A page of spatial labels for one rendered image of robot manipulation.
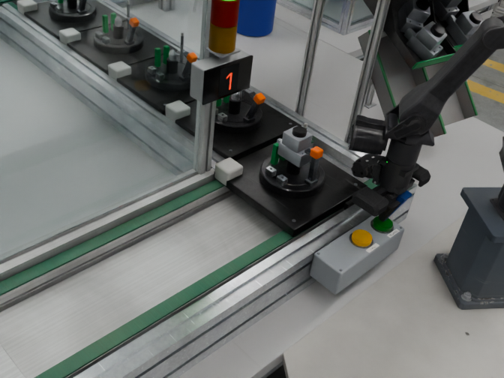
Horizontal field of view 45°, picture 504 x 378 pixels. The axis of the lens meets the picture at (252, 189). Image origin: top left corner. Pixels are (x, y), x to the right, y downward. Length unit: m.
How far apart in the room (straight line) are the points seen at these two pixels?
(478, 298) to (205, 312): 0.57
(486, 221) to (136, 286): 0.66
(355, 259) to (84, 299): 0.50
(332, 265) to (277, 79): 0.92
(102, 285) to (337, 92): 1.06
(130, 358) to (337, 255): 0.44
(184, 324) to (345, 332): 0.32
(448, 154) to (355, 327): 0.71
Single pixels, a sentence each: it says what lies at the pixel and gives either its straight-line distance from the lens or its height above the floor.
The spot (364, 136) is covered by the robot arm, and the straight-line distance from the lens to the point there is 1.14.
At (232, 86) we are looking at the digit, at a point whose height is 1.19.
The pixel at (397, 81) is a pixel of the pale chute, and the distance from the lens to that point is 1.53.
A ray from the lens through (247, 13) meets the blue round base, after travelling 2.19.
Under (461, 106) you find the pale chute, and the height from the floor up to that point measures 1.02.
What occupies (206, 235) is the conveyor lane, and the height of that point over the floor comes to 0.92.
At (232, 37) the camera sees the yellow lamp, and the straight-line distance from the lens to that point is 1.15.
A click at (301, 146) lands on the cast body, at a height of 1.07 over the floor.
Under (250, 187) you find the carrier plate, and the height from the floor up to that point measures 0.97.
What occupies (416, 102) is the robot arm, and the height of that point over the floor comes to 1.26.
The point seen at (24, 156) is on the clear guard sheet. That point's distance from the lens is 1.06.
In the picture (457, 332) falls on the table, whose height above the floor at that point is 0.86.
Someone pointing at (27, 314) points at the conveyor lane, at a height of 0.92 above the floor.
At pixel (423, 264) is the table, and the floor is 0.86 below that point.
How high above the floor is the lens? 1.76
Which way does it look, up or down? 38 degrees down
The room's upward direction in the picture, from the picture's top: 8 degrees clockwise
